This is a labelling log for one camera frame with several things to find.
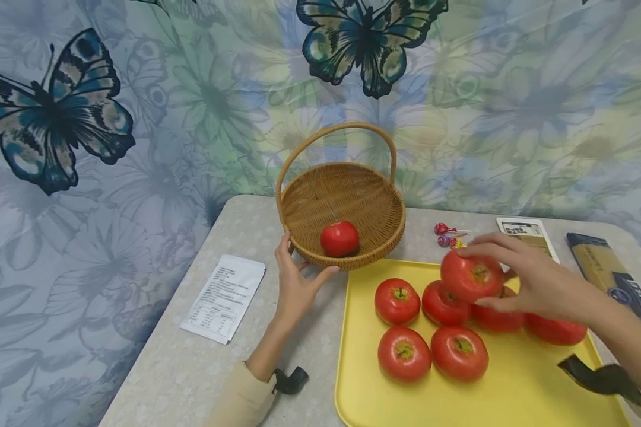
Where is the person's right hand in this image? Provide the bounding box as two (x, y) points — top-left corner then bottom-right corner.
(456, 232), (597, 324)

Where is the person's left hand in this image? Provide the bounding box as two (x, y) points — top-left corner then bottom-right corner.
(273, 231), (342, 326)

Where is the shiny red apple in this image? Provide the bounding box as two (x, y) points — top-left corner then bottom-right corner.
(440, 249), (506, 304)
(320, 221), (361, 259)

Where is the woven wicker basket with handle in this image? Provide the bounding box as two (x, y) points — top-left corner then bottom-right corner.
(275, 122), (407, 271)

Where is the person's left forearm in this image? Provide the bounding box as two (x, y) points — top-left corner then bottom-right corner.
(203, 314), (301, 427)

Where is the person's right forearm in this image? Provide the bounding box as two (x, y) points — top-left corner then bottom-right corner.
(582, 289), (641, 405)

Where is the white packet with picture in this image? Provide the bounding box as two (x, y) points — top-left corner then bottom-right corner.
(495, 217), (561, 265)

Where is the white printed paper packet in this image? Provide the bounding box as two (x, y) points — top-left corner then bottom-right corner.
(179, 254), (267, 346)

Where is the yellow plastic tray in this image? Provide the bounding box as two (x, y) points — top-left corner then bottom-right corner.
(334, 259), (633, 427)

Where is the dark blue pasta packet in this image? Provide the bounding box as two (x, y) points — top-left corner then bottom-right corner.
(566, 232), (641, 327)

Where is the black wrist band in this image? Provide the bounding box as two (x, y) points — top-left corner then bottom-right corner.
(272, 365), (310, 396)
(556, 353), (641, 407)

